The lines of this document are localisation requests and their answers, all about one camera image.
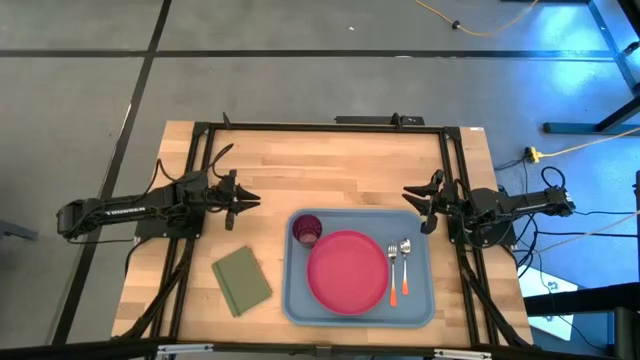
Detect silver spoon orange handle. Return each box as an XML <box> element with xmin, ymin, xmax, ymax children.
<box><xmin>399</xmin><ymin>237</ymin><xmax>413</xmax><ymax>297</ymax></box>

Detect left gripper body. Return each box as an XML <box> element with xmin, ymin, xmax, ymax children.
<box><xmin>217</xmin><ymin>169</ymin><xmax>239</xmax><ymax>232</ymax></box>

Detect red round plate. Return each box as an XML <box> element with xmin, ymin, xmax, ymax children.
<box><xmin>305</xmin><ymin>229</ymin><xmax>390</xmax><ymax>316</ymax></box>

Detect white printed paper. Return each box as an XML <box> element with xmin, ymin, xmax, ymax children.
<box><xmin>517</xmin><ymin>278</ymin><xmax>580</xmax><ymax>342</ymax></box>

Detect grey floor object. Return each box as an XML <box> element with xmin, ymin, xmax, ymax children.
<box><xmin>0</xmin><ymin>218</ymin><xmax>40</xmax><ymax>242</ymax></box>

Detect black looped cable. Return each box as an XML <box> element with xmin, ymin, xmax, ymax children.
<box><xmin>540</xmin><ymin>165</ymin><xmax>567</xmax><ymax>190</ymax></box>

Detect silver metal bracket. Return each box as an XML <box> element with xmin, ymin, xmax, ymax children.
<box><xmin>433</xmin><ymin>348</ymin><xmax>494</xmax><ymax>360</ymax></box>
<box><xmin>156</xmin><ymin>343</ymin><xmax>215</xmax><ymax>358</ymax></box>

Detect silver fork orange handle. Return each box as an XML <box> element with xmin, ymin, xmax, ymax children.
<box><xmin>387</xmin><ymin>240</ymin><xmax>399</xmax><ymax>308</ymax></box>

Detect yellow cable with black plug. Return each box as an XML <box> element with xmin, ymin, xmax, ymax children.
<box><xmin>413</xmin><ymin>0</ymin><xmax>540</xmax><ymax>38</ymax></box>

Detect yellow cable with yellow socket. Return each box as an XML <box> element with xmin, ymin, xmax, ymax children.
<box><xmin>523</xmin><ymin>132</ymin><xmax>640</xmax><ymax>164</ymax></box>

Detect blue plastic tray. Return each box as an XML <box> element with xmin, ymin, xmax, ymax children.
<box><xmin>281</xmin><ymin>208</ymin><xmax>436</xmax><ymax>329</ymax></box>

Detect black equipment stand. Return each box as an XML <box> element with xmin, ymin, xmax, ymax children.
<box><xmin>523</xmin><ymin>282</ymin><xmax>640</xmax><ymax>360</ymax></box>

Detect black aluminium table frame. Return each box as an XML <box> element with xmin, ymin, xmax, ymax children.
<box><xmin>110</xmin><ymin>112</ymin><xmax>535</xmax><ymax>351</ymax></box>

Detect beige cable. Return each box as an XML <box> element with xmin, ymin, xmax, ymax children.
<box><xmin>537</xmin><ymin>211</ymin><xmax>640</xmax><ymax>254</ymax></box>

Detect red patterned cup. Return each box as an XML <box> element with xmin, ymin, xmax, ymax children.
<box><xmin>291</xmin><ymin>213</ymin><xmax>324</xmax><ymax>249</ymax></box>

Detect green notebook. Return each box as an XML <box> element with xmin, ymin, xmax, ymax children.
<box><xmin>210</xmin><ymin>244</ymin><xmax>274</xmax><ymax>319</ymax></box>

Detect flat black bar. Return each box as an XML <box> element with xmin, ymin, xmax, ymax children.
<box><xmin>333</xmin><ymin>114</ymin><xmax>426</xmax><ymax>127</ymax></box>

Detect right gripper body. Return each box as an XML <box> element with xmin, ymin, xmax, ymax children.
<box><xmin>422</xmin><ymin>169</ymin><xmax>454</xmax><ymax>235</ymax></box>

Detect black metal stand frame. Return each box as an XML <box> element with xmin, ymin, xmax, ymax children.
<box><xmin>542</xmin><ymin>0</ymin><xmax>640</xmax><ymax>137</ymax></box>

